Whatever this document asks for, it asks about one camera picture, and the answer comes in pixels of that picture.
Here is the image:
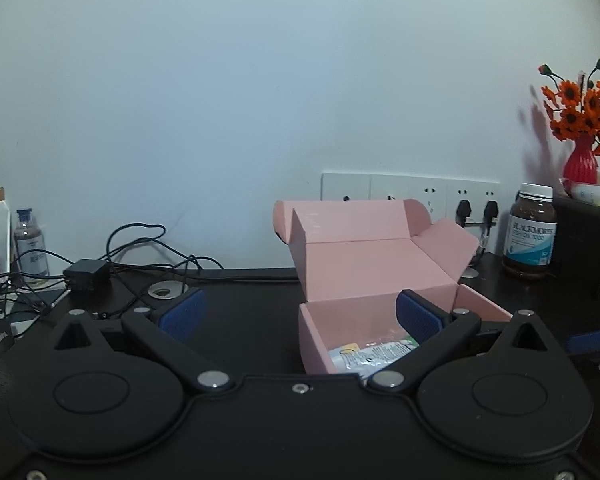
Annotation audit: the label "black desk shelf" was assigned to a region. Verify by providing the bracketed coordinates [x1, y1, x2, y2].
[547, 195, 600, 311]

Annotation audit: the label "white printed packet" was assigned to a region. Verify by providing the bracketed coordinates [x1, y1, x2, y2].
[327, 337, 421, 378]

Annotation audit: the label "red vase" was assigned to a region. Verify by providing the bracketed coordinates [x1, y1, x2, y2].
[562, 135, 600, 186]

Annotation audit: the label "brown supplement bottle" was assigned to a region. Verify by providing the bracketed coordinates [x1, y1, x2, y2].
[501, 182, 558, 281]

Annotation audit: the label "orange artificial flowers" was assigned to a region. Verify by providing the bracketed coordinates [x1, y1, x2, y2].
[537, 58, 600, 156]

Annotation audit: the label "tangled black cable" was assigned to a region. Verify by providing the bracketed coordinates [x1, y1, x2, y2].
[10, 221, 226, 313]

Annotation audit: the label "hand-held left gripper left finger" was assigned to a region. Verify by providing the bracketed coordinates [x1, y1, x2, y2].
[30, 287, 236, 395]

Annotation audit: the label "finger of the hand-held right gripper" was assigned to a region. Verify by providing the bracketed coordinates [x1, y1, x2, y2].
[566, 326, 600, 356]

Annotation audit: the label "black power adapter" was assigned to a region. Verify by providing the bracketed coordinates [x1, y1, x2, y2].
[62, 259, 112, 294]

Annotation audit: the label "small clear bottle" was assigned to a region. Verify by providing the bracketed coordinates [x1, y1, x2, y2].
[12, 208, 51, 287]

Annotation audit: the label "floral printed container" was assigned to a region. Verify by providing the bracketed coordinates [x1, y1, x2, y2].
[560, 177, 600, 209]

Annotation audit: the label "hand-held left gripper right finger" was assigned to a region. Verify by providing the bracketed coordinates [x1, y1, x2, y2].
[367, 289, 576, 393]

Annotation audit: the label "pink cardboard box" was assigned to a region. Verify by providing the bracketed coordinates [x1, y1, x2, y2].
[272, 198, 513, 376]

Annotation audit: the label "black desktop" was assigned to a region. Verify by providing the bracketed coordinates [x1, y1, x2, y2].
[0, 252, 600, 480]

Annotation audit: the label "white wall socket strip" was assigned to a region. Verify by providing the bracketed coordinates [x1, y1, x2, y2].
[321, 172, 501, 221]

